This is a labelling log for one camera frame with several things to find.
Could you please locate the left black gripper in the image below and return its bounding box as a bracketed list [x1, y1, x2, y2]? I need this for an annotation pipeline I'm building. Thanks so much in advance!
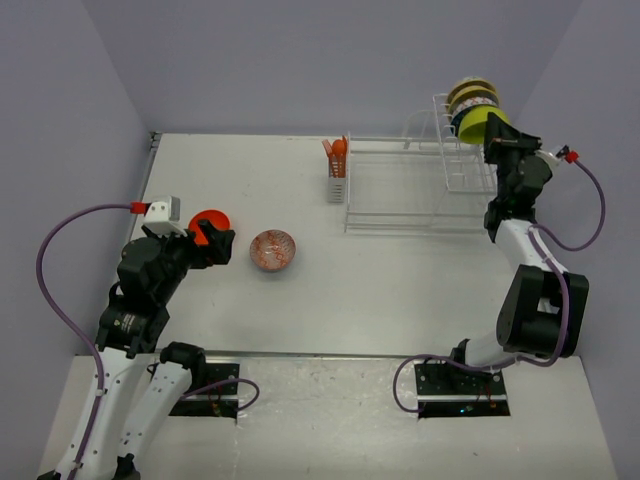
[143, 217, 234, 302]

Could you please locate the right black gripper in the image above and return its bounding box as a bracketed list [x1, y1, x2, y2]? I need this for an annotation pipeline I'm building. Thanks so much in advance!
[484, 114, 544, 203]

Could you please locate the orange plastic bowl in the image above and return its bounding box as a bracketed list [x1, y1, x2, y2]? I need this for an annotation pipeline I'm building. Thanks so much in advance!
[188, 209, 231, 245]

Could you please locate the lime green plastic bowl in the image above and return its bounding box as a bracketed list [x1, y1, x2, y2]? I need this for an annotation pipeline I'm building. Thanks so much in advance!
[457, 105, 509, 145]

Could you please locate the orange patterned ceramic bowl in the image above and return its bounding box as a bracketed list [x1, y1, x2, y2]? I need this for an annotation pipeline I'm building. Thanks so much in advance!
[249, 229, 297, 273]

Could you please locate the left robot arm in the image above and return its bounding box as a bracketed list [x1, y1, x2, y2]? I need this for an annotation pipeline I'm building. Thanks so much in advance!
[43, 219, 235, 479]

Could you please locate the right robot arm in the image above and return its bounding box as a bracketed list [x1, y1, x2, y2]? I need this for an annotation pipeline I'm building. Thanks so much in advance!
[446, 113, 589, 393]

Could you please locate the white red patterned bowl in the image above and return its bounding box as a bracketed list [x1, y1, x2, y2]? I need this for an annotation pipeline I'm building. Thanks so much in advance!
[451, 96, 500, 125]

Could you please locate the tan yellow rimmed bowl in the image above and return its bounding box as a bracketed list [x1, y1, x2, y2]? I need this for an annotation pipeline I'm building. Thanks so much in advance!
[447, 82, 499, 107]

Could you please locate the white cutlery holder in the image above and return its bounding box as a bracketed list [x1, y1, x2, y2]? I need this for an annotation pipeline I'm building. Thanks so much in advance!
[327, 157, 347, 204]

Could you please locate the orange plastic fork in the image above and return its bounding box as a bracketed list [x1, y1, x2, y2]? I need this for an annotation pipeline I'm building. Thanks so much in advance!
[322, 139, 336, 161]

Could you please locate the orange plastic knife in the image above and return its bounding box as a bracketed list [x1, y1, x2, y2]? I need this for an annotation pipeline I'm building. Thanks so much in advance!
[340, 136, 348, 159]

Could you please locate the orange plastic spoon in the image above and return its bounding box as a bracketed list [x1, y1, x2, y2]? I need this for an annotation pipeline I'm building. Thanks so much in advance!
[332, 139, 346, 178]

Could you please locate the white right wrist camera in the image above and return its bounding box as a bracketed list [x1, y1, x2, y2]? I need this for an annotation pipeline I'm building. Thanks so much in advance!
[535, 145, 571, 169]

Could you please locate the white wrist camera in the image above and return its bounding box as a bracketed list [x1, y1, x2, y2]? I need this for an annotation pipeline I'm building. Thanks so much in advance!
[535, 145, 571, 169]
[143, 196, 185, 237]

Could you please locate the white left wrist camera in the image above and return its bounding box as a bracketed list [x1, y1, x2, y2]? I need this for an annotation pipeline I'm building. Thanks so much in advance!
[143, 196, 185, 237]

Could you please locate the white wire dish rack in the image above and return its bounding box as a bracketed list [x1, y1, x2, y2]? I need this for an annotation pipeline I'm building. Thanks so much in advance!
[344, 93, 497, 235]

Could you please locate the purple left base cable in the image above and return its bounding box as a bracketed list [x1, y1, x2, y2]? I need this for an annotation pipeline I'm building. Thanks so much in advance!
[182, 378, 260, 426]

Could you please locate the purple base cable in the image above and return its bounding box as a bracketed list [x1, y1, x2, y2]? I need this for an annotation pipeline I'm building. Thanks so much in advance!
[391, 354, 531, 414]
[182, 378, 260, 426]

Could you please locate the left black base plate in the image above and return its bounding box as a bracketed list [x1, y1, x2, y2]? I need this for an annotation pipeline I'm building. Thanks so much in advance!
[167, 362, 241, 417]

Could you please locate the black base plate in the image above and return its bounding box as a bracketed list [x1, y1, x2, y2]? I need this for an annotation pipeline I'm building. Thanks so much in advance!
[414, 362, 511, 419]
[167, 362, 241, 417]

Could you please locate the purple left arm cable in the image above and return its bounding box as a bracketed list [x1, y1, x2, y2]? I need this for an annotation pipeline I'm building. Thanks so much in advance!
[35, 200, 146, 474]

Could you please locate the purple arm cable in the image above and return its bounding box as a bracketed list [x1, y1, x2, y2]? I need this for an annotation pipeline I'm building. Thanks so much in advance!
[35, 200, 146, 474]
[529, 150, 607, 361]

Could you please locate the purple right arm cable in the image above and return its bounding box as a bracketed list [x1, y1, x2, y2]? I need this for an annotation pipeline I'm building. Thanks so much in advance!
[529, 150, 607, 361]

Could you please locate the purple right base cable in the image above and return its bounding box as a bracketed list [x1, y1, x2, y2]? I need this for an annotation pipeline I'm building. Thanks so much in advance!
[391, 354, 531, 414]

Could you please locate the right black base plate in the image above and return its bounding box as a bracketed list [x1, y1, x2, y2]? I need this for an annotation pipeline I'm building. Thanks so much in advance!
[414, 362, 511, 419]

